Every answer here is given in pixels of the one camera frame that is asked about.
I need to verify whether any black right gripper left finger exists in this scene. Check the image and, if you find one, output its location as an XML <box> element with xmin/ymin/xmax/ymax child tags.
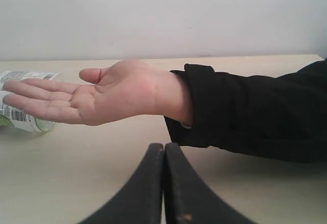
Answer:
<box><xmin>81</xmin><ymin>143</ymin><xmax>164</xmax><ymax>224</ymax></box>

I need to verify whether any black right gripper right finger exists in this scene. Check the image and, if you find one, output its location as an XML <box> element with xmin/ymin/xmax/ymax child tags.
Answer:
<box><xmin>164</xmin><ymin>143</ymin><xmax>253</xmax><ymax>224</ymax></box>

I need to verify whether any green lime label bottle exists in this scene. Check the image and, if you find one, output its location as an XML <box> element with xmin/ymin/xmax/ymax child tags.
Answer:
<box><xmin>1</xmin><ymin>91</ymin><xmax>55</xmax><ymax>133</ymax></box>

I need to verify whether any person's open bare hand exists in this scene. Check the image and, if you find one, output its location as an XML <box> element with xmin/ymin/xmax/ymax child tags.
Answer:
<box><xmin>3</xmin><ymin>60</ymin><xmax>188</xmax><ymax>126</ymax></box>

